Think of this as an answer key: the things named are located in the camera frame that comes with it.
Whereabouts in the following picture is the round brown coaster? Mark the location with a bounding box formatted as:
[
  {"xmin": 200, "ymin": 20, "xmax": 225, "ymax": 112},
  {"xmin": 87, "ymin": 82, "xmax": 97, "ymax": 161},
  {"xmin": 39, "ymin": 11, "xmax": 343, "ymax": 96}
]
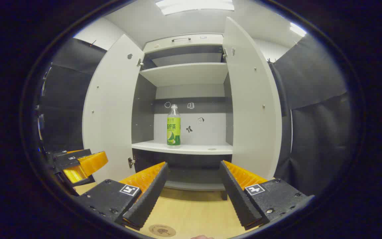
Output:
[{"xmin": 149, "ymin": 224, "xmax": 176, "ymax": 237}]

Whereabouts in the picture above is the black backdrop cloth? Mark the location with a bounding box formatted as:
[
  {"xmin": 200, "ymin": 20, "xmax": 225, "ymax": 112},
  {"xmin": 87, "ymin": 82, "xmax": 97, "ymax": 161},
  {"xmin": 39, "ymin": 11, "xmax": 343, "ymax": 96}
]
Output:
[{"xmin": 40, "ymin": 33, "xmax": 355, "ymax": 198}]

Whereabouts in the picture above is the large ceiling light panel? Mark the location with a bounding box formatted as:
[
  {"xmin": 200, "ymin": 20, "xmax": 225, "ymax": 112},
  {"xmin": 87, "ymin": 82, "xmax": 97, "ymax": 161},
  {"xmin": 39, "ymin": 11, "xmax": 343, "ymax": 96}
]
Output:
[{"xmin": 156, "ymin": 0, "xmax": 235, "ymax": 16}]

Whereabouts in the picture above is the small ceiling light panel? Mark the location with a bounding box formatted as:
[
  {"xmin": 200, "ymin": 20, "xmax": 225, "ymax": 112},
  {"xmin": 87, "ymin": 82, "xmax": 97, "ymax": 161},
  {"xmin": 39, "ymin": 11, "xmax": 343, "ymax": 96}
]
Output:
[{"xmin": 289, "ymin": 22, "xmax": 307, "ymax": 37}]

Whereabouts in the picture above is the white cabinet door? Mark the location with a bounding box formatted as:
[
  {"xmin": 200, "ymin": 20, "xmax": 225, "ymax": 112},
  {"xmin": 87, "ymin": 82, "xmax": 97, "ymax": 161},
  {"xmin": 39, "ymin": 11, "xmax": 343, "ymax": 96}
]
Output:
[
  {"xmin": 223, "ymin": 17, "xmax": 283, "ymax": 181},
  {"xmin": 82, "ymin": 34, "xmax": 145, "ymax": 185}
]

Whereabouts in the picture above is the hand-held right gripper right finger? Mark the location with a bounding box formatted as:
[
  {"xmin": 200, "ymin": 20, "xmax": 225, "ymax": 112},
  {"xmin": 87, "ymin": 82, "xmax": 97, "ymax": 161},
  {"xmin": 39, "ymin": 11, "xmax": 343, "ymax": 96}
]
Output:
[{"xmin": 219, "ymin": 160, "xmax": 315, "ymax": 231}]

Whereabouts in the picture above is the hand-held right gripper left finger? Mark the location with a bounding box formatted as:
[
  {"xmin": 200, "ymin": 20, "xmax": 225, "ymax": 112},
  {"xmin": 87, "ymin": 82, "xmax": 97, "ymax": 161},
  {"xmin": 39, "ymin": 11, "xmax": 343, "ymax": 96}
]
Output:
[{"xmin": 73, "ymin": 161, "xmax": 169, "ymax": 231}]

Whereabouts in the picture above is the green label bottle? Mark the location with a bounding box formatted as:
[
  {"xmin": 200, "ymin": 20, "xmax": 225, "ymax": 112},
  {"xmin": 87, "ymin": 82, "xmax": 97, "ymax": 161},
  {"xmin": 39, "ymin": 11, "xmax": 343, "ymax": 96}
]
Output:
[{"xmin": 167, "ymin": 104, "xmax": 181, "ymax": 148}]

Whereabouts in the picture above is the white and grey cabinet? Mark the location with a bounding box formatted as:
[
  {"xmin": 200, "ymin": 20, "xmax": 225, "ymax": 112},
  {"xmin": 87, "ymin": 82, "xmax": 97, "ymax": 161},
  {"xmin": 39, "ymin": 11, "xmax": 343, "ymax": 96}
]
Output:
[{"xmin": 131, "ymin": 33, "xmax": 234, "ymax": 191}]

